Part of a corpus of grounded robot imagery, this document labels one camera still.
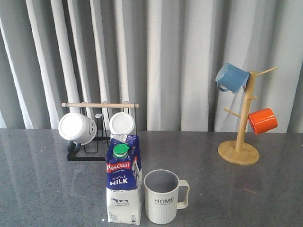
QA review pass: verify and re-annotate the cream HOME mug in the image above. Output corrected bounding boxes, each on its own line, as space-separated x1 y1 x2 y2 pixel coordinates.
143 169 190 225

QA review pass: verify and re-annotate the orange enamel mug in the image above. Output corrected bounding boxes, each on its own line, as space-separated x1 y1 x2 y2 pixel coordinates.
248 108 278 135

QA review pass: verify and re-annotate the blue white milk carton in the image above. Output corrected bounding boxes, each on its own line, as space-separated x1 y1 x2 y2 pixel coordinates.
106 135 142 225

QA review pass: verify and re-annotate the grey pleated curtain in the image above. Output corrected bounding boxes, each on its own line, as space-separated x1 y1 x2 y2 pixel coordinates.
0 0 303 133

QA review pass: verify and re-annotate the white ribbed mug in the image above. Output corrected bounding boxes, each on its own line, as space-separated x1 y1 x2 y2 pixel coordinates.
109 112 135 138

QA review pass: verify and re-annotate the wooden mug tree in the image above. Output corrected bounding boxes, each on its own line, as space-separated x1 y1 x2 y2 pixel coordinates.
218 66 278 166

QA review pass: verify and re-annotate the black wire mug rack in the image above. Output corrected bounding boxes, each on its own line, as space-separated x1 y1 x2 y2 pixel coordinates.
62 102 139 161

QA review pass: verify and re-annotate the blue enamel mug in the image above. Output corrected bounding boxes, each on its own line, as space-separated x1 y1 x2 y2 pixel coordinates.
215 63 250 94

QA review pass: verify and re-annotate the white smiley face mug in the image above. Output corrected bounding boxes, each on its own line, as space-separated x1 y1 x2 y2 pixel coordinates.
58 113 97 153

